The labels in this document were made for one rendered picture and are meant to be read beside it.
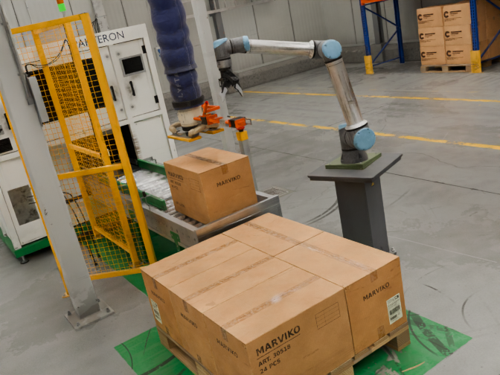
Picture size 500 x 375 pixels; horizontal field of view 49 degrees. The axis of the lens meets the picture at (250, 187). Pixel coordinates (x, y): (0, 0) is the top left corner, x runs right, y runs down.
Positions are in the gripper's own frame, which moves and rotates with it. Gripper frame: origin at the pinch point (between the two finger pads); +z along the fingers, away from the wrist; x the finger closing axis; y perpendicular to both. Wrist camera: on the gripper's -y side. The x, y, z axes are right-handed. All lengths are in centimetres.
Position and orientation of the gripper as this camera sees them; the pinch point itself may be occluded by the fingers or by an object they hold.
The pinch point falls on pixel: (233, 100)
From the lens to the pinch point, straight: 346.3
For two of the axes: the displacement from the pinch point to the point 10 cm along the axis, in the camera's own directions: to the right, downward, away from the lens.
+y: -5.5, -1.6, 8.2
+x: -8.1, 3.2, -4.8
